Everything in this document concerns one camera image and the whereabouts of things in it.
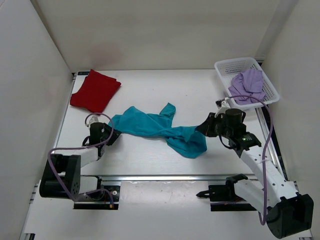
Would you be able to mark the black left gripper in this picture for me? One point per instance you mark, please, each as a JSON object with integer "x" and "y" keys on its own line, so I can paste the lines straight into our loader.
{"x": 115, "y": 134}

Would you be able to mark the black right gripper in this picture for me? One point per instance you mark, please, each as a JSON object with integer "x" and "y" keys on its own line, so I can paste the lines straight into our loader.
{"x": 206, "y": 127}

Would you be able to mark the teal t shirt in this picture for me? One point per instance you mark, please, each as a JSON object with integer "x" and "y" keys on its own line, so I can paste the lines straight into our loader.
{"x": 185, "y": 140}

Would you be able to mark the red t shirt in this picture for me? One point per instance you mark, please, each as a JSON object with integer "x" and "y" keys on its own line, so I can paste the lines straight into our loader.
{"x": 95, "y": 93}

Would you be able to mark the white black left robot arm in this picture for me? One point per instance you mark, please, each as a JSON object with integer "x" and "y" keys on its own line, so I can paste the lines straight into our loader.
{"x": 62, "y": 173}

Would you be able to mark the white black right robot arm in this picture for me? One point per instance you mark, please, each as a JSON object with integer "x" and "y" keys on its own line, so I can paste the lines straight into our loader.
{"x": 281, "y": 207}

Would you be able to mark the white plastic basket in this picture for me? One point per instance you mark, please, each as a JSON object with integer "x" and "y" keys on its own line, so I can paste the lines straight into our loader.
{"x": 228, "y": 69}

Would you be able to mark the lilac t shirt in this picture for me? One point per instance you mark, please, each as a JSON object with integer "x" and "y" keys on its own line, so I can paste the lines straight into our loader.
{"x": 248, "y": 85}

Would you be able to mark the blue label sticker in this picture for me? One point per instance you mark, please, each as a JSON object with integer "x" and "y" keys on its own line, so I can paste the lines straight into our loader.
{"x": 83, "y": 73}

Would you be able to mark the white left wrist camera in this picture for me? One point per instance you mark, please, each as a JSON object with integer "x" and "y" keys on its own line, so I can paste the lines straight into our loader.
{"x": 92, "y": 120}

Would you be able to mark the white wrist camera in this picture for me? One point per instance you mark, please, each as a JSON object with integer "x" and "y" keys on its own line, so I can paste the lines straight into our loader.
{"x": 223, "y": 105}
{"x": 92, "y": 120}

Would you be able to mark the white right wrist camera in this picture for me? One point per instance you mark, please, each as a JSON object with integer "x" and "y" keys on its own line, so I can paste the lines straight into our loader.
{"x": 223, "y": 105}

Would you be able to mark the aluminium table rail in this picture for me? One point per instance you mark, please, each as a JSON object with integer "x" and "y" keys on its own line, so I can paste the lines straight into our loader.
{"x": 166, "y": 178}

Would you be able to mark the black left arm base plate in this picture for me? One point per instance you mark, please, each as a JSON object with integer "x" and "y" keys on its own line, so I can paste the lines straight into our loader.
{"x": 107, "y": 199}

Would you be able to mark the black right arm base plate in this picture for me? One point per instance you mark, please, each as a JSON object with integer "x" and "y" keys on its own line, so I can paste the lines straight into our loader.
{"x": 223, "y": 199}

